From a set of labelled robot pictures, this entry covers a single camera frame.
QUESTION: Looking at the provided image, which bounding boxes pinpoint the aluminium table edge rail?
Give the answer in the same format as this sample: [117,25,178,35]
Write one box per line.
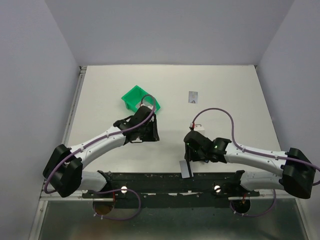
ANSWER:
[61,66,88,146]

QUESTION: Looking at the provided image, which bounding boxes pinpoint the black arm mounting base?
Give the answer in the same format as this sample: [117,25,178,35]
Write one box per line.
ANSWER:
[82,170,260,209]

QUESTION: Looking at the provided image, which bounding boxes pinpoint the aluminium front frame rail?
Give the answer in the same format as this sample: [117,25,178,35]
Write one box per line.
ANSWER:
[28,197,49,240]

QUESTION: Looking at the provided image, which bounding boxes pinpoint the silver card on table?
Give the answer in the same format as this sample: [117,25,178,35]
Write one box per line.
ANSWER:
[188,91,198,104]

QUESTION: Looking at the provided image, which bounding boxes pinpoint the green plastic bin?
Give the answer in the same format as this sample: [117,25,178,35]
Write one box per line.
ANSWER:
[121,85,154,113]

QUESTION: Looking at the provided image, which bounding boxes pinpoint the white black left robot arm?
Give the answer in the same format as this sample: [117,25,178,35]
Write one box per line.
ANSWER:
[42,106,160,198]

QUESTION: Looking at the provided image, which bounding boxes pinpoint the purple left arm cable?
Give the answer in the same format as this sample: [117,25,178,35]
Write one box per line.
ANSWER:
[43,94,157,195]

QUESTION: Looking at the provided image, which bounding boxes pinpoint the grey striped credit card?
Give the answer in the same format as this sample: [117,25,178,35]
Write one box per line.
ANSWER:
[179,160,194,179]

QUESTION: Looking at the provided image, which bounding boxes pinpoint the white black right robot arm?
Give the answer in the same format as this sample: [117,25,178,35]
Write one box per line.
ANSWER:
[183,130,316,199]

